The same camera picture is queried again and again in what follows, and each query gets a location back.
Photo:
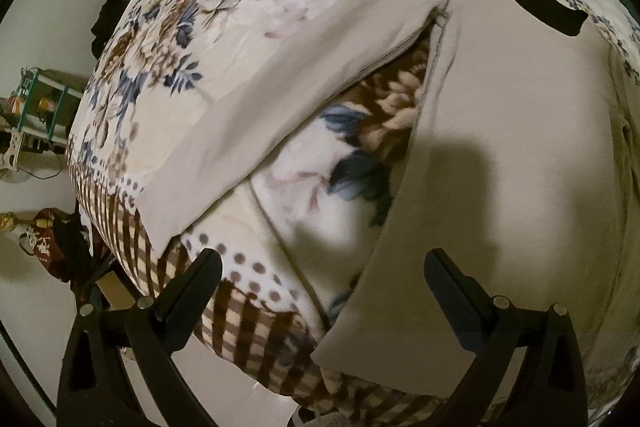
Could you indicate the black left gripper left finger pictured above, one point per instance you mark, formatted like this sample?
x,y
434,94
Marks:
x,y
94,387

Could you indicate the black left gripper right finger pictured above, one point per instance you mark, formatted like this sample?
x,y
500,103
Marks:
x,y
550,389

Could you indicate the beige long-sleeve garment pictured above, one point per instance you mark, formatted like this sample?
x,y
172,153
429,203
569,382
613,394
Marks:
x,y
356,134

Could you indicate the red brown printed bag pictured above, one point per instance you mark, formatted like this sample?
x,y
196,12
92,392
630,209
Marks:
x,y
57,239

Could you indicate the green metal shelf rack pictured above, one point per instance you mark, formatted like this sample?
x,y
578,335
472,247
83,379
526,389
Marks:
x,y
43,104

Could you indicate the floral fleece blanket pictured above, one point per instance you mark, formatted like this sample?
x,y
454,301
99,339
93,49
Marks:
x,y
136,103

